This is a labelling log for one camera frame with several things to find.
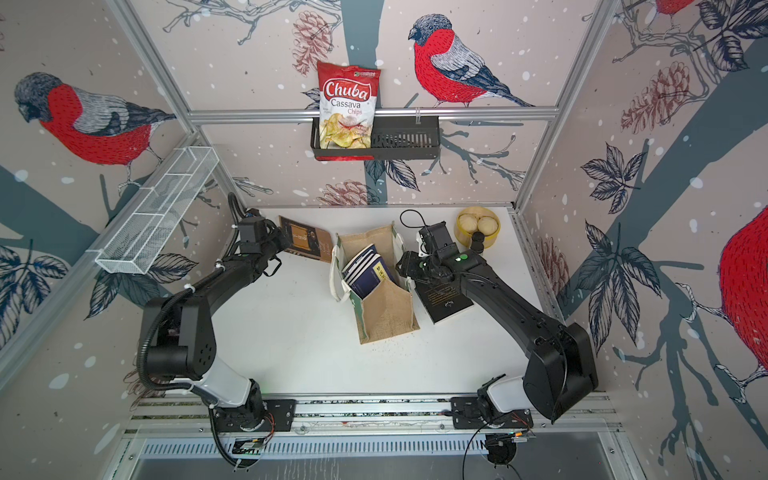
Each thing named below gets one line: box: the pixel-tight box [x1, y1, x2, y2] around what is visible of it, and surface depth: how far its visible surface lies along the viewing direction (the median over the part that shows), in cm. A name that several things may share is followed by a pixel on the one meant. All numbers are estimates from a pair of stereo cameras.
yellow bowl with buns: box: [455, 206, 501, 249], surface depth 113 cm
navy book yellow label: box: [349, 254, 391, 299], surface depth 87 cm
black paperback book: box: [415, 280, 474, 324], surface depth 94 cm
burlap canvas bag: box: [330, 223, 421, 345], surface depth 87 cm
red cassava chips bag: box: [316, 61, 381, 161], surface depth 86 cm
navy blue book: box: [341, 244, 381, 284], surface depth 86 cm
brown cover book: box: [278, 215, 333, 263], surface depth 102 cm
